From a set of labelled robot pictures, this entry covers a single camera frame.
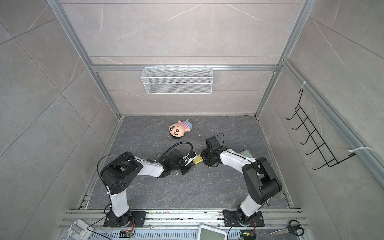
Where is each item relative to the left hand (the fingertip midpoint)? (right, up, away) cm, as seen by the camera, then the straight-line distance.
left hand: (194, 159), depth 93 cm
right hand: (+3, +3, 0) cm, 5 cm away
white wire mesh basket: (-11, +53, +8) cm, 55 cm away
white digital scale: (+5, -27, -26) cm, 38 cm away
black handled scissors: (+49, -29, -21) cm, 61 cm away
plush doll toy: (-11, +18, +8) cm, 23 cm away
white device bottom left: (-53, -28, -24) cm, 65 cm away
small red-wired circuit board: (-32, -31, -23) cm, 50 cm away
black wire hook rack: (+56, +15, -26) cm, 63 cm away
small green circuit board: (+26, -31, -23) cm, 46 cm away
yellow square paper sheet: (+3, +1, -4) cm, 5 cm away
